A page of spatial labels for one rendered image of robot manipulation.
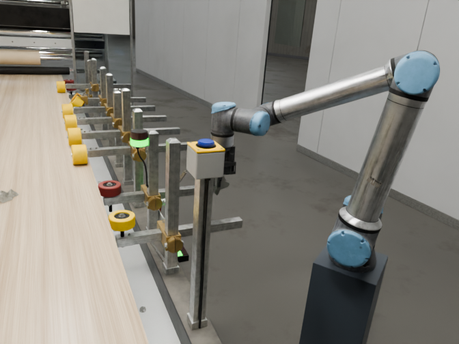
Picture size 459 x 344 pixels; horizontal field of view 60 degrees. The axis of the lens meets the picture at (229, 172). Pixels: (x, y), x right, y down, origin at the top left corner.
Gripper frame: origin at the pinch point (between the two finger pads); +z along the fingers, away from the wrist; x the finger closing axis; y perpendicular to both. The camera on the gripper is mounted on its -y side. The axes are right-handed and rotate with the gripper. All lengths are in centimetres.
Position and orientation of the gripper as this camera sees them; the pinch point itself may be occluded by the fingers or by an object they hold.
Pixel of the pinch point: (214, 192)
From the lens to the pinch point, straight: 164.5
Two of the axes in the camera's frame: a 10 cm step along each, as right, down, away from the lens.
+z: -0.5, 9.3, 3.7
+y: 9.2, -1.1, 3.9
